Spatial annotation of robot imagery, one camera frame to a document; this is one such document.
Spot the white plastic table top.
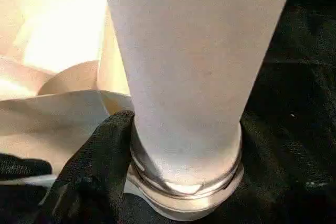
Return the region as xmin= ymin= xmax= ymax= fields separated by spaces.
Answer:
xmin=0 ymin=0 xmax=245 ymax=222

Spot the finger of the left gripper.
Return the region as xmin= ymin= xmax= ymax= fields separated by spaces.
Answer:
xmin=0 ymin=152 xmax=53 ymax=178

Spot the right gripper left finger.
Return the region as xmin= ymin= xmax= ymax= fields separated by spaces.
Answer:
xmin=39 ymin=110 xmax=137 ymax=224

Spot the white plastic table leg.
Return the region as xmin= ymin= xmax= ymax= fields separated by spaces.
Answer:
xmin=99 ymin=0 xmax=296 ymax=193

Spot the black mat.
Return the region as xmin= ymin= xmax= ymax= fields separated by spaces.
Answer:
xmin=0 ymin=0 xmax=336 ymax=224

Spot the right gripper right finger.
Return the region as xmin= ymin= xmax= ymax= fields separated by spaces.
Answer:
xmin=230 ymin=115 xmax=336 ymax=224

